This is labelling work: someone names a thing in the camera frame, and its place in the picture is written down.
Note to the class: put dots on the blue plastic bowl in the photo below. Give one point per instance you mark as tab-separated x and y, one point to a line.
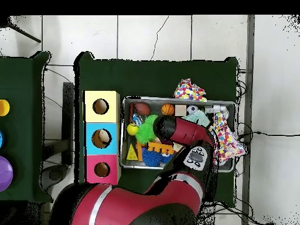
1	138

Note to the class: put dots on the silver toy robot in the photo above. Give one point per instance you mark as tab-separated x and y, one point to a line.
215	108

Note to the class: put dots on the purple plastic bowl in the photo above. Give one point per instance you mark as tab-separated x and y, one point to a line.
5	173

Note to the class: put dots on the plain wooden block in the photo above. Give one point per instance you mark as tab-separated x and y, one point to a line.
180	110

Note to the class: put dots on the orange toy brick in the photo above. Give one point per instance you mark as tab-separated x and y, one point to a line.
159	148

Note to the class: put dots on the green spiky rubber ball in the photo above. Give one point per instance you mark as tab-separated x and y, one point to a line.
144	134
151	120

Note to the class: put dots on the yellow cheese wedge toy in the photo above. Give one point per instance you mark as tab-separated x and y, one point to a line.
131	154

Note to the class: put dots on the small orange basketball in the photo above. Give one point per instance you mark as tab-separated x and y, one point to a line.
167	109

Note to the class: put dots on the small soccer ball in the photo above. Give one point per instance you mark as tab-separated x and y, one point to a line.
192	109

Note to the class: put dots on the dark green tablecloth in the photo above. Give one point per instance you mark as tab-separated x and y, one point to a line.
152	79
23	77

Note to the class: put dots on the blue spiky rubber ball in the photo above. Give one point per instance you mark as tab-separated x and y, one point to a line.
151	157

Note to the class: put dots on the small brown football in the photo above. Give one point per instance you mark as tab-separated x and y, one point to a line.
142	109

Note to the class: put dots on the mint green waffle cloth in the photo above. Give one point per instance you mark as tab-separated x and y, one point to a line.
199	118

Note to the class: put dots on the colourful polka dot cloth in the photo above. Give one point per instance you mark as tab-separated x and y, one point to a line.
225	138
189	91

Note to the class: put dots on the black tripod leg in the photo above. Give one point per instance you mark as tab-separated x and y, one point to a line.
23	32

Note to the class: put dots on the wooden box with three holes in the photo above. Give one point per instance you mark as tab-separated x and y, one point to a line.
110	110

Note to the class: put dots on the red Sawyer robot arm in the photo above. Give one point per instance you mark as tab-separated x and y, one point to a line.
140	206

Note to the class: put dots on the yellow ball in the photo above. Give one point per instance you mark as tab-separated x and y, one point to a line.
133	129

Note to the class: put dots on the yellow plastic bowl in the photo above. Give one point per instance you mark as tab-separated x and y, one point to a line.
4	107

